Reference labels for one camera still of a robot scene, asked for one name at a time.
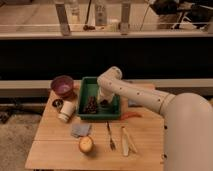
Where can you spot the grey folded cloth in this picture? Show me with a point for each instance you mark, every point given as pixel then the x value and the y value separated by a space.
pixel 80 129

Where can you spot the small black round lid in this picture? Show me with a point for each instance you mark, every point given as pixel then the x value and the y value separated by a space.
pixel 57 103

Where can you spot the dark eraser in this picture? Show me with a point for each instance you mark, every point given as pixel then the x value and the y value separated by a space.
pixel 104 103

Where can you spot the purple bowl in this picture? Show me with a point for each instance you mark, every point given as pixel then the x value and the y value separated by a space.
pixel 62 86

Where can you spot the blue grey sponge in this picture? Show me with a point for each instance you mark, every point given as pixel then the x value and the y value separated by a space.
pixel 132 103

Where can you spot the metal fork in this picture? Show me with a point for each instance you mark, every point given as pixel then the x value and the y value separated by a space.
pixel 112 143

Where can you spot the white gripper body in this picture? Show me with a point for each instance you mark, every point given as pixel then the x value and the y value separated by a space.
pixel 104 95

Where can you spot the green plastic tray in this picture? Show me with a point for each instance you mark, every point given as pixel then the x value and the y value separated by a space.
pixel 89 88

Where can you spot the white paper cup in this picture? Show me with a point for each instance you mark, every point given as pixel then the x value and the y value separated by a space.
pixel 66 111

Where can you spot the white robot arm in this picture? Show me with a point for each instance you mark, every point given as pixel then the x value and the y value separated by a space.
pixel 188 121

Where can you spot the white plastic knife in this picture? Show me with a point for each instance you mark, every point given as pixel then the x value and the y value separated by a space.
pixel 124 142

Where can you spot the orange carrot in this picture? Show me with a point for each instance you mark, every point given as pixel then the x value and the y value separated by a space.
pixel 129 115

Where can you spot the dark crumbs pile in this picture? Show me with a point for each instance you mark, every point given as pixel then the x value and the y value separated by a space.
pixel 91 106

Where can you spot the wooden stick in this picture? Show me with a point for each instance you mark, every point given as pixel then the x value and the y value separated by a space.
pixel 130 142

